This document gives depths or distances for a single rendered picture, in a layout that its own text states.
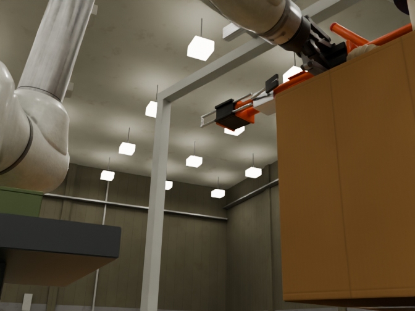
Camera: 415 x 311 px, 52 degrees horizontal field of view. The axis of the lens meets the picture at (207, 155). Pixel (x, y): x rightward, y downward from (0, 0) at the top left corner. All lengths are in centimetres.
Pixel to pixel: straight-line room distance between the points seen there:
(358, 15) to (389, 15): 66
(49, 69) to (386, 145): 71
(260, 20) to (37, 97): 48
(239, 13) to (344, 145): 30
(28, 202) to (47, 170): 30
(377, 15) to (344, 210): 946
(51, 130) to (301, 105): 51
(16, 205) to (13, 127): 22
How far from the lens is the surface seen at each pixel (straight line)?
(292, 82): 108
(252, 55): 425
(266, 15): 82
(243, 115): 119
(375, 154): 71
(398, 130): 70
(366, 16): 1007
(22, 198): 66
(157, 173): 464
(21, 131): 86
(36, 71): 102
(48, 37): 107
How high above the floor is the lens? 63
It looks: 22 degrees up
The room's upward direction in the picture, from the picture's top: 2 degrees clockwise
